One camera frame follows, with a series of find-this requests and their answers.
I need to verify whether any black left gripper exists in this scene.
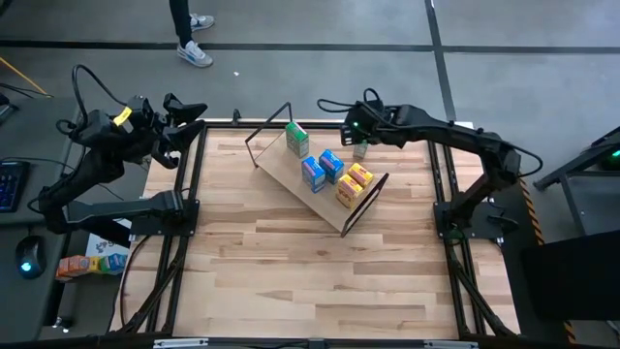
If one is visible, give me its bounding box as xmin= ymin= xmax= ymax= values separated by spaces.
xmin=126 ymin=93 xmax=208 ymax=169

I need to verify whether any yellow cereal box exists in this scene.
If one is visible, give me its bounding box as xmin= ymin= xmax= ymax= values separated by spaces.
xmin=335 ymin=174 xmax=365 ymax=210
xmin=347 ymin=162 xmax=375 ymax=189

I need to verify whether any blue cereal box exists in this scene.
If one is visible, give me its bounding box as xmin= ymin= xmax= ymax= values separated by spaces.
xmin=300 ymin=155 xmax=327 ymax=195
xmin=318 ymin=148 xmax=346 ymax=186

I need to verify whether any green Apple Jacks cereal box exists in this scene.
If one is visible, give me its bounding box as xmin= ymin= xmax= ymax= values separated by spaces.
xmin=284 ymin=120 xmax=311 ymax=160

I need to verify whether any colourful cereal multipack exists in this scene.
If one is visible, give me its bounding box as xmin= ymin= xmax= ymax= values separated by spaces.
xmin=55 ymin=252 xmax=129 ymax=283

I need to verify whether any yellow tape tag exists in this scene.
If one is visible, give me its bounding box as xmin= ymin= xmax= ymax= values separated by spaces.
xmin=112 ymin=106 xmax=134 ymax=128

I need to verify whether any person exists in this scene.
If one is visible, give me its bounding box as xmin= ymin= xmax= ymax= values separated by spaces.
xmin=168 ymin=0 xmax=216 ymax=69

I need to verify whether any white printed paper bag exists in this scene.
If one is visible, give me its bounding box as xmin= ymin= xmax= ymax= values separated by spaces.
xmin=85 ymin=217 xmax=141 ymax=258

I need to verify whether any grey desk top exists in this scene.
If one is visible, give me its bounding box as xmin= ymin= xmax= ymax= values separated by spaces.
xmin=0 ymin=96 xmax=84 ymax=225
xmin=0 ymin=217 xmax=72 ymax=343

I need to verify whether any black keyboard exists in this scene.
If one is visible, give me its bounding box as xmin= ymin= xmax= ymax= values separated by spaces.
xmin=0 ymin=159 xmax=29 ymax=214

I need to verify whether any black computer mouse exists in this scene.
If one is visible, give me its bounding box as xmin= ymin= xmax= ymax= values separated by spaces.
xmin=14 ymin=236 xmax=47 ymax=280

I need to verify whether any black mat with hazard stripe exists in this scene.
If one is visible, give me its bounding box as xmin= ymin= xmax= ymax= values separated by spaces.
xmin=477 ymin=140 xmax=577 ymax=343

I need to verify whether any black metal stand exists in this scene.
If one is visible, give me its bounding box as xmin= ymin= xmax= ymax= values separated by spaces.
xmin=532 ymin=124 xmax=620 ymax=234

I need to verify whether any large black box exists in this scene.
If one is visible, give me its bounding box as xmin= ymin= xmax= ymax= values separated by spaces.
xmin=521 ymin=232 xmax=620 ymax=322

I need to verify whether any wood shelf with black frame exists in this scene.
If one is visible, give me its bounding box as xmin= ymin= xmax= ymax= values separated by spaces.
xmin=243 ymin=101 xmax=390 ymax=239

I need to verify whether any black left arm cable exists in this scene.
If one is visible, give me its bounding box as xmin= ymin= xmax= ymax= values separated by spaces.
xmin=55 ymin=64 xmax=128 ymax=140

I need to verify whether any thin black desk cable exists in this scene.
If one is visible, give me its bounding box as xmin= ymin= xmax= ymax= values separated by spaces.
xmin=0 ymin=155 xmax=127 ymax=203

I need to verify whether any yellow floor cable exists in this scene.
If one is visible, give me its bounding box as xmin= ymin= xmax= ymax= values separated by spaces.
xmin=0 ymin=56 xmax=52 ymax=98

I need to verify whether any black metal table frame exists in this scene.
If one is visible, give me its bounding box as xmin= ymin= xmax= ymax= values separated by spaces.
xmin=110 ymin=106 xmax=522 ymax=340

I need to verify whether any silver metal bracket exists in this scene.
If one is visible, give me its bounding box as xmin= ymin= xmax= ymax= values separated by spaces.
xmin=424 ymin=340 xmax=480 ymax=349
xmin=153 ymin=337 xmax=209 ymax=349

